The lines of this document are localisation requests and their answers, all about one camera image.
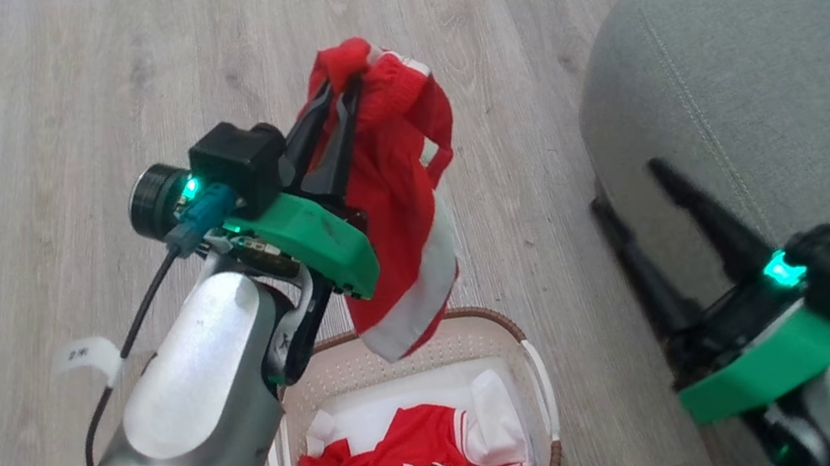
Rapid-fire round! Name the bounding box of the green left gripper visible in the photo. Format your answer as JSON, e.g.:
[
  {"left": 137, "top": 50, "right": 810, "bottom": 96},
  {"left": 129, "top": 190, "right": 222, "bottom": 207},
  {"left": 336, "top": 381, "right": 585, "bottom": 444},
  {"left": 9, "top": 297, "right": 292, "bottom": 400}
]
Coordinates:
[{"left": 188, "top": 74, "right": 401, "bottom": 325}]

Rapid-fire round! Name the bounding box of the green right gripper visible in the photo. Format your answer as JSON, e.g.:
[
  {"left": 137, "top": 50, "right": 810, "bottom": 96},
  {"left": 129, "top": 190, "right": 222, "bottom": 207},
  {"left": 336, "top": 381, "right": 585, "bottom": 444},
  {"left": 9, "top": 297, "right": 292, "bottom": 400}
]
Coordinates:
[{"left": 584, "top": 126, "right": 830, "bottom": 440}]

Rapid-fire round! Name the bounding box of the red shorts white trim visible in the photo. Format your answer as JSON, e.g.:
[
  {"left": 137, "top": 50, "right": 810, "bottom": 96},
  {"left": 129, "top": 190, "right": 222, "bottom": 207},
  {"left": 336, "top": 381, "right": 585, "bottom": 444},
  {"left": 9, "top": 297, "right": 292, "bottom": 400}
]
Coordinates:
[{"left": 295, "top": 23, "right": 494, "bottom": 370}]

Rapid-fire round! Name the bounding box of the white basket brown rim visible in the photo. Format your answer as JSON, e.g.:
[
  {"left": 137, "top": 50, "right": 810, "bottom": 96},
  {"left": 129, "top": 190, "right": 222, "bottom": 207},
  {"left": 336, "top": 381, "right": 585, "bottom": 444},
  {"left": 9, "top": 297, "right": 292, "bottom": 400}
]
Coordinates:
[{"left": 247, "top": 294, "right": 568, "bottom": 466}]

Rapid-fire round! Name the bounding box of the grey fabric sofa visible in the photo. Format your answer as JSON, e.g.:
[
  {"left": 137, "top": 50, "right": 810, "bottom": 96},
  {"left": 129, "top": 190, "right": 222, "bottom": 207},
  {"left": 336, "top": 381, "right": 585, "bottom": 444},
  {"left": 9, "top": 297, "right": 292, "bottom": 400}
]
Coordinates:
[{"left": 558, "top": 0, "right": 830, "bottom": 466}]

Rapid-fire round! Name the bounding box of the blue left camera connector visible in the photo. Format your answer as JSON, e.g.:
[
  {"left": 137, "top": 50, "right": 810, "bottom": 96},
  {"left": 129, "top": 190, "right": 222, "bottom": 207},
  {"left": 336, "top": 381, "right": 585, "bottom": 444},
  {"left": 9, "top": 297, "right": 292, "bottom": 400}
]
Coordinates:
[{"left": 157, "top": 181, "right": 247, "bottom": 261}]

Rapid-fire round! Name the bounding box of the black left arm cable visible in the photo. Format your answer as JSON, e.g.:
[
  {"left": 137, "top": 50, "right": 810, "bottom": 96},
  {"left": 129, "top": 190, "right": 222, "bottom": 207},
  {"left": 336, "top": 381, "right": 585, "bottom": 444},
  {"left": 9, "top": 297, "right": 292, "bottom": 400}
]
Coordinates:
[{"left": 50, "top": 245, "right": 219, "bottom": 466}]

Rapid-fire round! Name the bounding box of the white cable label tag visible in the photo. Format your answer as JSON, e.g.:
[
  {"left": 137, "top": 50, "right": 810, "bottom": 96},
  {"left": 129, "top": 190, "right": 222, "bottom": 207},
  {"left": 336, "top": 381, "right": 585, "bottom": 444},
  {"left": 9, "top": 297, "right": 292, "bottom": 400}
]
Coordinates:
[{"left": 49, "top": 331, "right": 130, "bottom": 399}]

